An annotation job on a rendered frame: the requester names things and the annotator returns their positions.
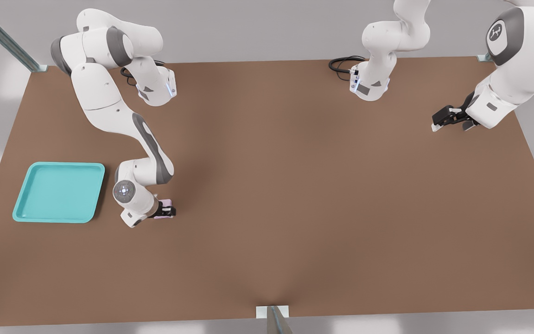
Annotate black cable loop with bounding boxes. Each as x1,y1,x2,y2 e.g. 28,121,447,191
328,56,368,82
120,60,166,87

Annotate pale blue-green tray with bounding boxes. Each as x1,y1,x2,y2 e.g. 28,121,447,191
12,161,106,224

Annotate pale lilac phone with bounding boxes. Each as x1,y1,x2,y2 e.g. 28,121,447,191
153,199,173,220

